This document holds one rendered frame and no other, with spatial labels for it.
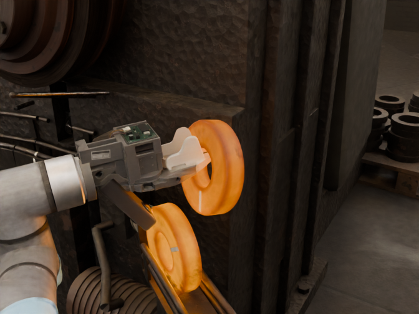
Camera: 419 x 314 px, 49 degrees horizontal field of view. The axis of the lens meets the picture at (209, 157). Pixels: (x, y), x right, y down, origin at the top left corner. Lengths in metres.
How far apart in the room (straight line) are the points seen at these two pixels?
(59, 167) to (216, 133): 0.23
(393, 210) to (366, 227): 0.22
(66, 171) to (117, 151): 0.07
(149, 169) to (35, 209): 0.16
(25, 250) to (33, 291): 0.09
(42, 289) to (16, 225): 0.10
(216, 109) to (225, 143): 0.25
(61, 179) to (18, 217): 0.07
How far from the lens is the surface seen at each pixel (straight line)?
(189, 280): 0.75
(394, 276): 1.96
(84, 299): 1.02
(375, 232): 2.18
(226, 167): 0.68
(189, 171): 0.69
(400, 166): 2.48
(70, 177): 0.65
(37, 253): 0.67
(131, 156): 0.65
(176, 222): 0.74
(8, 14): 0.94
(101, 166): 0.67
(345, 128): 1.77
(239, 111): 0.92
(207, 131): 0.72
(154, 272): 0.82
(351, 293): 1.83
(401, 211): 2.38
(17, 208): 0.66
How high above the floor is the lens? 1.19
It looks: 26 degrees down
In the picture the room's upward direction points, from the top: straight up
